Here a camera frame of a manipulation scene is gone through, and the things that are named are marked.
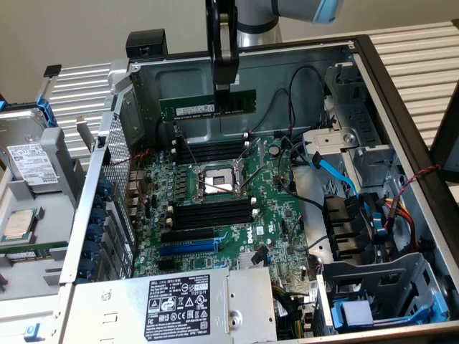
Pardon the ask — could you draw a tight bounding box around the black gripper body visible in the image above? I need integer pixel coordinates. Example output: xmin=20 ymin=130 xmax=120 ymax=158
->
xmin=206 ymin=0 xmax=237 ymax=58

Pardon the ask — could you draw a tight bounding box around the green RAM stick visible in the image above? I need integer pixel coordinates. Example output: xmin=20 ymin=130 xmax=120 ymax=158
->
xmin=159 ymin=89 xmax=257 ymax=123
xmin=0 ymin=242 xmax=69 ymax=262

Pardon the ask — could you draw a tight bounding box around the black RAM slot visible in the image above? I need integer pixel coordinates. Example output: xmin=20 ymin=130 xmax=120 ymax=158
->
xmin=174 ymin=148 xmax=249 ymax=158
xmin=171 ymin=209 xmax=257 ymax=225
xmin=171 ymin=203 xmax=257 ymax=219
xmin=174 ymin=139 xmax=249 ymax=148
xmin=171 ymin=214 xmax=258 ymax=231
xmin=171 ymin=198 xmax=256 ymax=213
xmin=174 ymin=143 xmax=249 ymax=153

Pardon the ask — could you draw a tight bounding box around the open PC case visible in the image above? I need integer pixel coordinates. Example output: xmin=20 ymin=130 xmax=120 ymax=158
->
xmin=59 ymin=34 xmax=459 ymax=344

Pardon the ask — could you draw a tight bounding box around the thin metal locking lever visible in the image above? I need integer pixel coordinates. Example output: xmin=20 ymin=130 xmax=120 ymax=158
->
xmin=195 ymin=174 xmax=252 ymax=196
xmin=174 ymin=121 xmax=199 ymax=170

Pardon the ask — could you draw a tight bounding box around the metal socket cover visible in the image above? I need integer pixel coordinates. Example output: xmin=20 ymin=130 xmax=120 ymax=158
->
xmin=235 ymin=138 xmax=268 ymax=187

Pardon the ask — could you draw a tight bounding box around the CPU socket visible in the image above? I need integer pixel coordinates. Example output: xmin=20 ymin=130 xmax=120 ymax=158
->
xmin=191 ymin=157 xmax=252 ymax=201

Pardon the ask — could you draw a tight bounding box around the green motherboard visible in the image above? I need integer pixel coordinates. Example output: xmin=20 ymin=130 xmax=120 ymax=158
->
xmin=132 ymin=134 xmax=320 ymax=287

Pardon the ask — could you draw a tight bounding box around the silver disk bay cage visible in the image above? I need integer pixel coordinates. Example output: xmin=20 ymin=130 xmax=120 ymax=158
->
xmin=301 ymin=62 xmax=399 ymax=191

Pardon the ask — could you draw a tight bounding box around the long black expansion slot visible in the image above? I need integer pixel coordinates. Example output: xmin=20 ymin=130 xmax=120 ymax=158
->
xmin=160 ymin=228 xmax=216 ymax=244

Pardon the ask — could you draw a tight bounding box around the dark blue retainer clip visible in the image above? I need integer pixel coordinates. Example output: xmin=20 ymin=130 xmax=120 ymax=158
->
xmin=78 ymin=259 xmax=98 ymax=279
xmin=84 ymin=242 xmax=103 ymax=259
xmin=88 ymin=224 xmax=107 ymax=241
xmin=89 ymin=207 xmax=108 ymax=225
xmin=98 ymin=178 xmax=115 ymax=201

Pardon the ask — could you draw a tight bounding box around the blue expansion slot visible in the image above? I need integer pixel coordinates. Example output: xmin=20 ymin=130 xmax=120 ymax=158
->
xmin=159 ymin=240 xmax=219 ymax=257

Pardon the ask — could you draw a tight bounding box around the silver chipset heat sink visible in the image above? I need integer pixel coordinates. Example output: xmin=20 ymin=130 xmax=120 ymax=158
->
xmin=236 ymin=250 xmax=270 ymax=272

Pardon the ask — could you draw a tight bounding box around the grey parts rack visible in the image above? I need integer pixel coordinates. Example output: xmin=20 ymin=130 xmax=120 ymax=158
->
xmin=0 ymin=127 xmax=90 ymax=304

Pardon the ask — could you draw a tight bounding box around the hard disk with blue carrier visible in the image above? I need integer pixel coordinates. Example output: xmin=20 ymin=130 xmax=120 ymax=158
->
xmin=0 ymin=95 xmax=61 ymax=196

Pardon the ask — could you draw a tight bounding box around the silver power supply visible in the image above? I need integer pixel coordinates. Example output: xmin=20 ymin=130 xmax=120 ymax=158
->
xmin=70 ymin=267 xmax=279 ymax=344

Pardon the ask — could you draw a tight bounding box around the black panel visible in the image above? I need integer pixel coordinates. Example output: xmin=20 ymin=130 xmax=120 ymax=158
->
xmin=428 ymin=80 xmax=459 ymax=183

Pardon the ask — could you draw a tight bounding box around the grey disk bay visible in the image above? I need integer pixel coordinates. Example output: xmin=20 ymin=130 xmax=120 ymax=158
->
xmin=315 ymin=252 xmax=451 ymax=336

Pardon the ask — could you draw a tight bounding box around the silver CPU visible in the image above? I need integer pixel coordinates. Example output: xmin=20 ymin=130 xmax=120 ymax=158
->
xmin=1 ymin=207 xmax=39 ymax=245

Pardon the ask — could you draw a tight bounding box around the blue disk tray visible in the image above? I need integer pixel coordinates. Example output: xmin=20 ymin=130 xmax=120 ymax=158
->
xmin=331 ymin=292 xmax=449 ymax=333

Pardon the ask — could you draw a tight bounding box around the small blue clip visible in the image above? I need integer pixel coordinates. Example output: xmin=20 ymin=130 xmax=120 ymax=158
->
xmin=23 ymin=322 xmax=42 ymax=344

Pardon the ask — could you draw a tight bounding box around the looped black wire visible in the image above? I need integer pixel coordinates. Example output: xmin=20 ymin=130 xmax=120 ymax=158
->
xmin=288 ymin=66 xmax=328 ymax=143

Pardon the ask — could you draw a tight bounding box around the short red black twisted wire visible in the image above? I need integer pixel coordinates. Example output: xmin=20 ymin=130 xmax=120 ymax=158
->
xmin=108 ymin=150 xmax=150 ymax=168

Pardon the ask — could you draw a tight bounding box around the blue SATA wire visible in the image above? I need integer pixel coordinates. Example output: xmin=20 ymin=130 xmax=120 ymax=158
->
xmin=311 ymin=151 xmax=383 ymax=237

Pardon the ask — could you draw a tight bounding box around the black plastic air duct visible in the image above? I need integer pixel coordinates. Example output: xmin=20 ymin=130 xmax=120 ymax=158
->
xmin=322 ymin=192 xmax=390 ymax=264

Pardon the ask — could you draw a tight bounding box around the yellow red power wire bundle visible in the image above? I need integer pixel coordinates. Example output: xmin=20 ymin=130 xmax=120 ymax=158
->
xmin=379 ymin=196 xmax=421 ymax=252

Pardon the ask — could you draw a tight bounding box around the long red black twisted wire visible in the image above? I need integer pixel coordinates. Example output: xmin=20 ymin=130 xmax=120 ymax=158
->
xmin=382 ymin=163 xmax=445 ymax=230

